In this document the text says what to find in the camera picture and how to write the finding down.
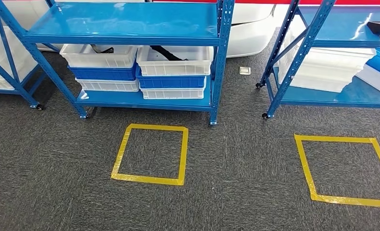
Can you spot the blue metal shelf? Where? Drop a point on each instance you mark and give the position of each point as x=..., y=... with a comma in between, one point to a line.
x=123, y=22
x=336, y=95
x=8, y=54

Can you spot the floor socket plate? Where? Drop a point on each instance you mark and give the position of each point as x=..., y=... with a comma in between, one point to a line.
x=244, y=70

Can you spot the yellow floor tape square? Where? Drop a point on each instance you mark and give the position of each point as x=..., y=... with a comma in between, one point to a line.
x=304, y=165
x=148, y=179

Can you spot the white vehicle with red stripe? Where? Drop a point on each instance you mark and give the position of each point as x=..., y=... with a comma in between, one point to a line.
x=250, y=35

